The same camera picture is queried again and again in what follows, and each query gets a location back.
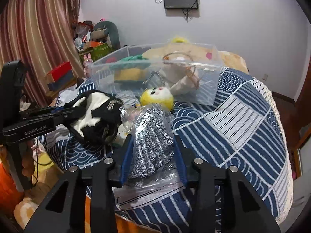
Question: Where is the beige fabric pouch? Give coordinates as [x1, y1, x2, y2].
[160, 64, 200, 96]

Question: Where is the wall power socket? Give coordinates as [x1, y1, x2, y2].
[262, 74, 268, 81]

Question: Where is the striped brown curtain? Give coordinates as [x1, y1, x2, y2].
[1, 0, 83, 107]

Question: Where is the blue white patterned tablecloth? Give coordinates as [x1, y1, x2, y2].
[37, 66, 294, 233]

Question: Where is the grey green plush toy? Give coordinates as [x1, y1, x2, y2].
[91, 21, 121, 51]

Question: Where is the green cardboard box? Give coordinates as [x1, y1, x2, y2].
[79, 43, 112, 62]

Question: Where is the yellow sponge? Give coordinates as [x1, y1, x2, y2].
[114, 68, 147, 83]

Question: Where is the pink rabbit toy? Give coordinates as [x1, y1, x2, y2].
[83, 53, 93, 78]

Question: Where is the yellow green plush arch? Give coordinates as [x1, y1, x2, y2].
[170, 37, 189, 43]

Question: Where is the yellow plush doll head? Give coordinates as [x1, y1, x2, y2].
[140, 86, 174, 110]

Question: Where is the clear plastic storage bin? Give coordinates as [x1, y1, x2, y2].
[89, 43, 223, 105]

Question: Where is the beige patterned blanket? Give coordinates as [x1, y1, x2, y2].
[142, 43, 249, 74]

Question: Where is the red box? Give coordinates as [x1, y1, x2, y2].
[45, 62, 72, 84]

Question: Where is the black and white garment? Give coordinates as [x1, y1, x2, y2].
[63, 90, 123, 146]

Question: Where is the grey knit item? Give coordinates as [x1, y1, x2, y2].
[113, 104, 182, 210]

